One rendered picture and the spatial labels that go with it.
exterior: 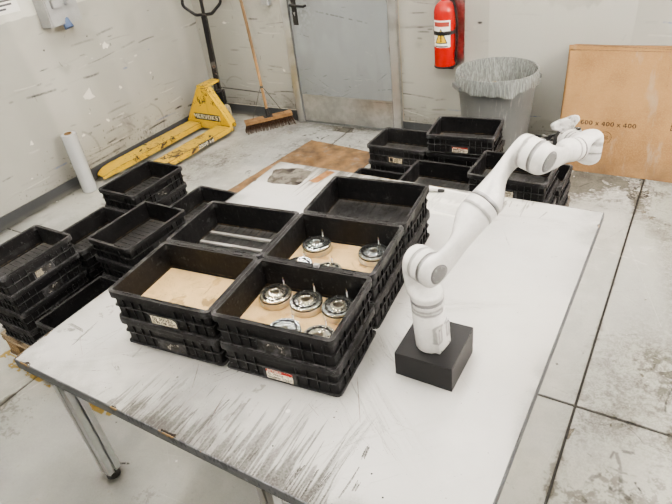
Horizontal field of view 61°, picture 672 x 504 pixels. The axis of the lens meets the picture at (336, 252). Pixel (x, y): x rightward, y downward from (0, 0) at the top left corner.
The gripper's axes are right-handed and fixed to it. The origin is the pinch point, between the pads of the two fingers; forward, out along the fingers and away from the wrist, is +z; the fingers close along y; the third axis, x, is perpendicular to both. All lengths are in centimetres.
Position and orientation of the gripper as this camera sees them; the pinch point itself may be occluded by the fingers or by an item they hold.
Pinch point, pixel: (553, 134)
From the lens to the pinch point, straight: 220.3
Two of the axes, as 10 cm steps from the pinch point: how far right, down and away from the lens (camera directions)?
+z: 0.0, -3.1, 9.5
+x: -3.5, -8.9, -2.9
